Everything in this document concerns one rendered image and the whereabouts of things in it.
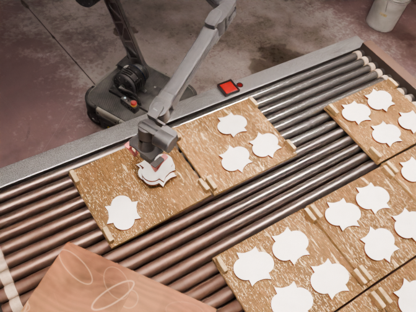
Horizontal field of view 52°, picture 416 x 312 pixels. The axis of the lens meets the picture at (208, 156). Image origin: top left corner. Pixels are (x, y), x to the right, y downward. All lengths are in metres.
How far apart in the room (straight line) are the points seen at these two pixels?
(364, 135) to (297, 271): 0.73
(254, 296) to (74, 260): 0.58
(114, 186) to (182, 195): 0.25
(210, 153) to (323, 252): 0.57
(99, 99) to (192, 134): 1.19
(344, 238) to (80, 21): 2.85
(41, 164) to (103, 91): 1.24
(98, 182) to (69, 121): 1.47
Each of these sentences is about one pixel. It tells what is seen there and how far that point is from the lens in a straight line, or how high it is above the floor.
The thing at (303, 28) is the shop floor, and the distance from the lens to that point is 4.06.
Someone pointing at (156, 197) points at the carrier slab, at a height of 0.94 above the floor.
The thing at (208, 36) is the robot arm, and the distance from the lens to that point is 1.50.
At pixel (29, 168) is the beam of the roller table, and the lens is 1.74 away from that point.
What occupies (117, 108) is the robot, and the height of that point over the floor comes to 0.24.
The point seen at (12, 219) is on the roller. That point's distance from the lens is 1.65.
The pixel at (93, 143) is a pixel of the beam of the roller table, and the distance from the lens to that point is 1.77.
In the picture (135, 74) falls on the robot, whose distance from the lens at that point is 2.75.
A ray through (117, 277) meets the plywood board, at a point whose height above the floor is 1.04.
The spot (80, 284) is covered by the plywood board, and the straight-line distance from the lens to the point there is 1.36.
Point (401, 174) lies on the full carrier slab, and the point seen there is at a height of 0.94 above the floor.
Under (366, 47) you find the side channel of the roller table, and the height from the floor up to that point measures 0.94.
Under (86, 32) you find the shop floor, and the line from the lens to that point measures 3.72.
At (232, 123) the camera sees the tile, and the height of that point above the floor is 0.95.
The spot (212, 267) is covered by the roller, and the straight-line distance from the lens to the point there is 1.51.
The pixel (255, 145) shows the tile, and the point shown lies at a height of 0.95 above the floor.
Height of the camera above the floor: 2.31
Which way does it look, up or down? 54 degrees down
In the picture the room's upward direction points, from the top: 11 degrees clockwise
